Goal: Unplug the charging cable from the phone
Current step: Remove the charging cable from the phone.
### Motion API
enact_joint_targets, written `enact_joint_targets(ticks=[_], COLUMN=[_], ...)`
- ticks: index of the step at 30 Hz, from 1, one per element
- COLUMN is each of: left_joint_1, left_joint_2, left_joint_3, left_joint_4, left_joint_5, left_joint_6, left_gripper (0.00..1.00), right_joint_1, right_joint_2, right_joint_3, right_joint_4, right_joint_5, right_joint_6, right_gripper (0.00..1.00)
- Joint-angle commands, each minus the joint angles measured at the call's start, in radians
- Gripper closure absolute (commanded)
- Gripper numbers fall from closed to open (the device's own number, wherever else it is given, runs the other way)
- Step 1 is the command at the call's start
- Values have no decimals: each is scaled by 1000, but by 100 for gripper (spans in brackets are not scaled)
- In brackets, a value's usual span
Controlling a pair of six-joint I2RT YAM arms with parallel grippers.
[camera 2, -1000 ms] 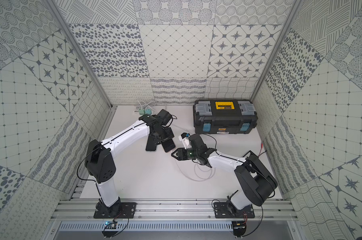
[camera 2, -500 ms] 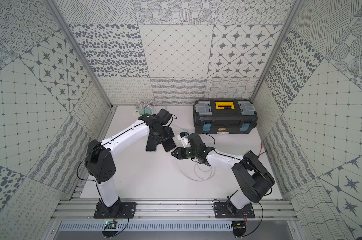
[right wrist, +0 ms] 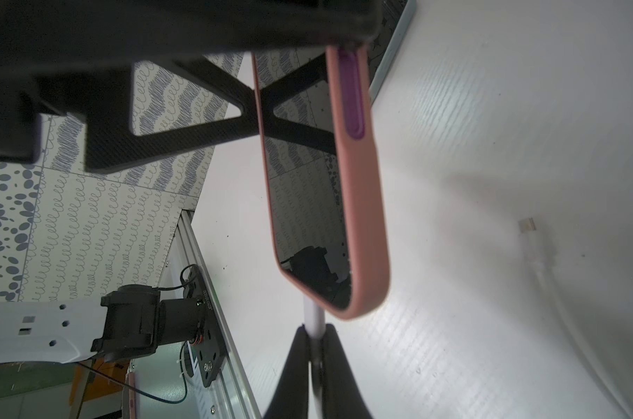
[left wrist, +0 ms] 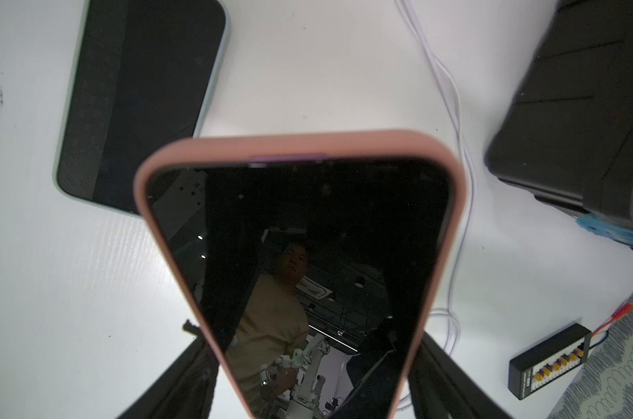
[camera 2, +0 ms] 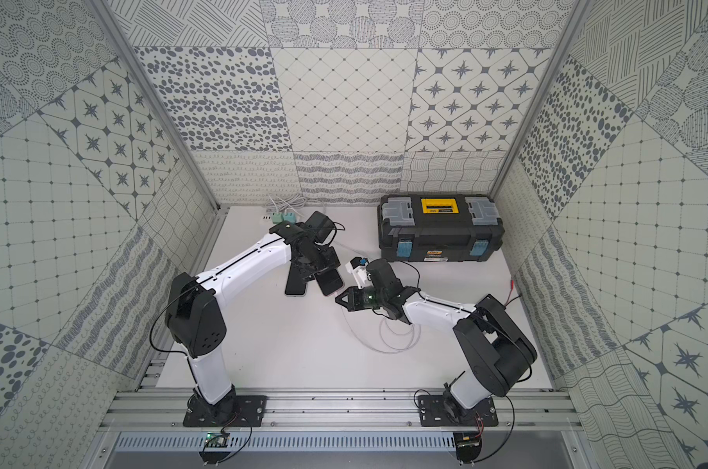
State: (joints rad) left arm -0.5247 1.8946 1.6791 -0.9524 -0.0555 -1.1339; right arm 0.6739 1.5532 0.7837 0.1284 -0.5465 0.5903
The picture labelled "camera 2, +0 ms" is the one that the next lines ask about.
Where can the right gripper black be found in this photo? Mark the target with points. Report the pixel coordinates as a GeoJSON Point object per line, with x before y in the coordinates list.
{"type": "Point", "coordinates": [352, 303]}

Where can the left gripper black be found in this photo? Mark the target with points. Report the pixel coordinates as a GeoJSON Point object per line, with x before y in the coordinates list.
{"type": "Point", "coordinates": [312, 267]}

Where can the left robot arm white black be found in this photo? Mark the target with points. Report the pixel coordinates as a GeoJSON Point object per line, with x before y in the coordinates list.
{"type": "Point", "coordinates": [194, 314]}

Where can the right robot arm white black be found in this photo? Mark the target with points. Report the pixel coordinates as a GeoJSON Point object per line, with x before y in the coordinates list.
{"type": "Point", "coordinates": [498, 353]}

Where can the right green charger plug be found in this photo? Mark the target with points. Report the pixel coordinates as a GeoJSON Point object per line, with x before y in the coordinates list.
{"type": "Point", "coordinates": [290, 217]}

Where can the white power strip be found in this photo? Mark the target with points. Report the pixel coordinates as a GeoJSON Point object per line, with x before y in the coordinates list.
{"type": "Point", "coordinates": [266, 219]}

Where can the right circuit board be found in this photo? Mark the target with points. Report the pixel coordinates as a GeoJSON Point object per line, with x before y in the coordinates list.
{"type": "Point", "coordinates": [468, 447]}

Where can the circuit board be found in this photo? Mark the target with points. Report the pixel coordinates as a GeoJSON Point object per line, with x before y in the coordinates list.
{"type": "Point", "coordinates": [468, 447]}
{"type": "Point", "coordinates": [215, 449]}

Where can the left circuit board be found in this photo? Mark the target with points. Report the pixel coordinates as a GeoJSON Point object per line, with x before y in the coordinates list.
{"type": "Point", "coordinates": [215, 449]}

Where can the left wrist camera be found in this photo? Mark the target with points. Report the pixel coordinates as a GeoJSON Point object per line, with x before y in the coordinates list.
{"type": "Point", "coordinates": [319, 226]}

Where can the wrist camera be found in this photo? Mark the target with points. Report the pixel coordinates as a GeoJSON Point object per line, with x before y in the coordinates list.
{"type": "Point", "coordinates": [357, 267]}
{"type": "Point", "coordinates": [319, 226]}

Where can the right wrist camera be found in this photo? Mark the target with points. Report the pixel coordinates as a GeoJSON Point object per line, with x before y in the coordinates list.
{"type": "Point", "coordinates": [357, 267]}

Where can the black toolbox yellow handle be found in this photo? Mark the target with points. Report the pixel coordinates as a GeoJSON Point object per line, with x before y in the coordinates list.
{"type": "Point", "coordinates": [438, 228]}

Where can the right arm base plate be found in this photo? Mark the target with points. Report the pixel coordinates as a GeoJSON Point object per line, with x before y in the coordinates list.
{"type": "Point", "coordinates": [437, 411]}

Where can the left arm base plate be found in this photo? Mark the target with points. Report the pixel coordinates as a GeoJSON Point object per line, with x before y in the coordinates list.
{"type": "Point", "coordinates": [231, 411]}

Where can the aluminium front rail frame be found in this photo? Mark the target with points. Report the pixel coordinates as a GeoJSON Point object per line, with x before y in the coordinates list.
{"type": "Point", "coordinates": [163, 409]}

